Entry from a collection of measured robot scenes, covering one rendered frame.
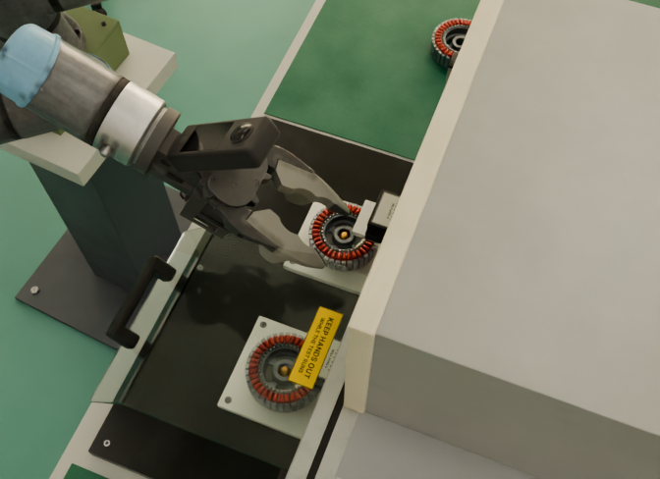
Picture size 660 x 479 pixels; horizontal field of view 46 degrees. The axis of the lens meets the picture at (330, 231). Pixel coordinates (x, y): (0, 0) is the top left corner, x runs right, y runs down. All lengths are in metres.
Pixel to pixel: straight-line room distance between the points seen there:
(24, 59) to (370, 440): 0.48
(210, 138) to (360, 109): 0.73
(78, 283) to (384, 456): 1.50
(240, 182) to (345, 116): 0.69
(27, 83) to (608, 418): 0.57
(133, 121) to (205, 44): 1.87
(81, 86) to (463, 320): 0.41
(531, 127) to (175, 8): 2.13
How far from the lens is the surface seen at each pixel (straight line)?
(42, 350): 2.13
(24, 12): 1.37
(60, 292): 2.17
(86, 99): 0.76
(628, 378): 0.62
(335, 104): 1.45
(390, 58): 1.52
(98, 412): 1.22
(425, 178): 0.67
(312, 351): 0.86
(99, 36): 1.50
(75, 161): 1.44
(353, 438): 0.78
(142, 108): 0.76
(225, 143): 0.71
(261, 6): 2.71
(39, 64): 0.77
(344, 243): 1.21
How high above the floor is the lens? 1.87
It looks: 60 degrees down
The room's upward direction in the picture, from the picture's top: straight up
